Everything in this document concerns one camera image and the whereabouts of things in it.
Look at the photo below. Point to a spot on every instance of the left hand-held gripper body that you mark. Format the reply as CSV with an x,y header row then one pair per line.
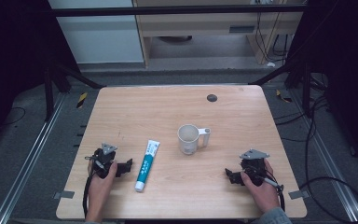
x,y
103,157

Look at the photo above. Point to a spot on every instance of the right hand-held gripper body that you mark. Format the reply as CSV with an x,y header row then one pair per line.
x,y
254,166

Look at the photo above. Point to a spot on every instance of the person's left hand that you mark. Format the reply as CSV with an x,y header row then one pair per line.
x,y
101,186

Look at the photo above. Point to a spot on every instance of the person's right hand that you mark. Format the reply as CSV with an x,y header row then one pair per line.
x,y
262,194

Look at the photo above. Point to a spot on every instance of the white and teal toothpaste tube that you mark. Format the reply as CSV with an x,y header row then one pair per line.
x,y
146,165

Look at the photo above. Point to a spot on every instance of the yellow and black tape strip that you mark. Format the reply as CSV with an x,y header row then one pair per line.
x,y
283,97
81,100

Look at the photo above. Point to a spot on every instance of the round grey table grommet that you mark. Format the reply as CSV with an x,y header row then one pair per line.
x,y
212,98

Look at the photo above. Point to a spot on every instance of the black metal stand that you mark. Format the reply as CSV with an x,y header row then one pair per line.
x,y
59,81
292,77

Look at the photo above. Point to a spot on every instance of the white cabinet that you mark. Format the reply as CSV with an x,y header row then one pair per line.
x,y
101,37

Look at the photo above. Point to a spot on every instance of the dark curtain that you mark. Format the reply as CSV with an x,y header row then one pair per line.
x,y
12,62
345,77

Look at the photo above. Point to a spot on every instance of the light wooden desk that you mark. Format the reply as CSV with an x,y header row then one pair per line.
x,y
199,25

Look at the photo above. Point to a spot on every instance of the grey metal table bracket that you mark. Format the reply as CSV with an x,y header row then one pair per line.
x,y
64,194
299,194

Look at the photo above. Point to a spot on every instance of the aluminium floor rail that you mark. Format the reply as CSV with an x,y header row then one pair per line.
x,y
28,161
326,155

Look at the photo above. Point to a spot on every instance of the black horizontal frame bar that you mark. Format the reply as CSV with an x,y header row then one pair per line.
x,y
167,11

